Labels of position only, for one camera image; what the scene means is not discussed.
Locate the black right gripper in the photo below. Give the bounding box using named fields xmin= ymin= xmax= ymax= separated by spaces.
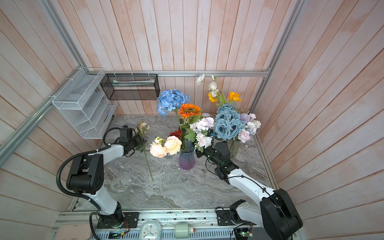
xmin=191 ymin=137 xmax=222 ymax=168

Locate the clear ribbed glass vase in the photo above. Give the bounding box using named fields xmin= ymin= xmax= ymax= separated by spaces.
xmin=228 ymin=139 xmax=241 ymax=159

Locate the cream peony flower stem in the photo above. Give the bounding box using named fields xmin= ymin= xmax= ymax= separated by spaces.
xmin=136 ymin=121 xmax=154 ymax=181

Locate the blue purple glass vase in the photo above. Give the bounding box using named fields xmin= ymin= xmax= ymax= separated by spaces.
xmin=179 ymin=139 xmax=196 ymax=171

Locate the peach rose flower bunch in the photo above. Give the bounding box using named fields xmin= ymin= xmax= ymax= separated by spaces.
xmin=150 ymin=136 xmax=182 ymax=158

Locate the light blue rose bunch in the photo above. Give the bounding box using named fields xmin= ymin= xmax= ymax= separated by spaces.
xmin=214 ymin=104 xmax=245 ymax=140

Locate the pastel mixed flower bouquet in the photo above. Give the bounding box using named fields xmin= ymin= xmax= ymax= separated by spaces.
xmin=238 ymin=113 xmax=262 ymax=143

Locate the red rose flower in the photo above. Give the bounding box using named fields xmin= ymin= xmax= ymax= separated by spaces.
xmin=169 ymin=129 xmax=183 ymax=140

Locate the blue hydrangea flower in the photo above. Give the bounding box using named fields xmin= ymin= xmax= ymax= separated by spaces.
xmin=157 ymin=89 xmax=190 ymax=116

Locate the orange gerbera flower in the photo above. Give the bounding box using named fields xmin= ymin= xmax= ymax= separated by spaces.
xmin=178 ymin=104 xmax=202 ymax=131

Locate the yellow poppy flower stem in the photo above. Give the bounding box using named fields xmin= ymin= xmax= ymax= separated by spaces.
xmin=208 ymin=92 xmax=241 ymax=107

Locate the white ranunculus flower stem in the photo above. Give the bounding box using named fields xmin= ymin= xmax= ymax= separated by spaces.
xmin=196 ymin=74 xmax=220 ymax=103

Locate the white small-flower green bunch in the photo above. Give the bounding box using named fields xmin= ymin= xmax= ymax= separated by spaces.
xmin=181 ymin=114 xmax=215 ymax=153

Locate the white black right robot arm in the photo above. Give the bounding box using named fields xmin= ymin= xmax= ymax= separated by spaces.
xmin=196 ymin=142 xmax=303 ymax=240

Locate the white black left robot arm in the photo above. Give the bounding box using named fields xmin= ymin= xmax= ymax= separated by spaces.
xmin=56 ymin=125 xmax=145 ymax=228

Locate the pale green cylinder device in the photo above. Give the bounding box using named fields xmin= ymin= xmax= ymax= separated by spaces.
xmin=174 ymin=223 xmax=196 ymax=239

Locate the white analog clock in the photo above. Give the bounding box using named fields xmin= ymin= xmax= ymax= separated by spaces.
xmin=139 ymin=221 xmax=162 ymax=240

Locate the black mesh wall basket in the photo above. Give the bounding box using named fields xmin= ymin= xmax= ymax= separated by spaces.
xmin=101 ymin=73 xmax=160 ymax=101

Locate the white wire mesh shelf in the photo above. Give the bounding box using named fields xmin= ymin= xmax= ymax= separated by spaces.
xmin=52 ymin=68 xmax=118 ymax=139

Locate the aluminium wall frame rail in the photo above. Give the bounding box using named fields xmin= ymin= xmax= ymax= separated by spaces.
xmin=1 ymin=1 xmax=298 ymax=169

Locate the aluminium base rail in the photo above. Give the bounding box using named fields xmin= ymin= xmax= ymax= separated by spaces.
xmin=48 ymin=209 xmax=270 ymax=240

